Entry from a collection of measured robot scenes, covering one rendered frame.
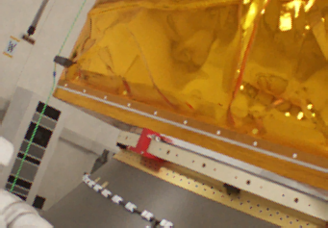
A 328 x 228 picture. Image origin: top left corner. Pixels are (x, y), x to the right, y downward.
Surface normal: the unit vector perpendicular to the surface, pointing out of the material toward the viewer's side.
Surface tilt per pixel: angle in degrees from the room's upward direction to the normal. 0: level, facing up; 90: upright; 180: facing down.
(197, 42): 90
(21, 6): 90
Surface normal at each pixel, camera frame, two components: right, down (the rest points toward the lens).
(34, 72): 0.67, 0.20
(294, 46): -0.61, -0.39
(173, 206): -0.33, -0.73
